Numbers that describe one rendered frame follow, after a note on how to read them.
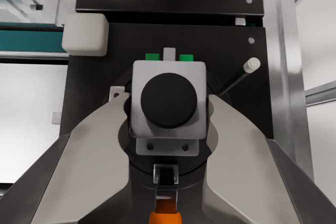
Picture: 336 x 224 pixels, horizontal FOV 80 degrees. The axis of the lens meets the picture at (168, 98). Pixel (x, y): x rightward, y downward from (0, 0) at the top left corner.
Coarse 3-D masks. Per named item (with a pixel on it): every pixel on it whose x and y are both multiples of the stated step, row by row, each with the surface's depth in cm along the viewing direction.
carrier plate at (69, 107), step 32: (128, 32) 25; (160, 32) 25; (192, 32) 25; (224, 32) 25; (256, 32) 25; (96, 64) 24; (128, 64) 24; (224, 64) 24; (64, 96) 23; (96, 96) 23; (256, 96) 23; (64, 128) 22; (192, 192) 21
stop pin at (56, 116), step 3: (54, 114) 23; (57, 114) 23; (60, 114) 23; (54, 117) 23; (57, 117) 23; (60, 117) 23; (54, 120) 23; (57, 120) 23; (60, 120) 23; (54, 123) 23; (57, 123) 23
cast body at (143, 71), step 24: (168, 48) 16; (144, 72) 12; (168, 72) 11; (192, 72) 12; (144, 96) 10; (168, 96) 10; (192, 96) 10; (144, 120) 11; (168, 120) 10; (192, 120) 11; (144, 144) 14; (168, 144) 14; (192, 144) 14
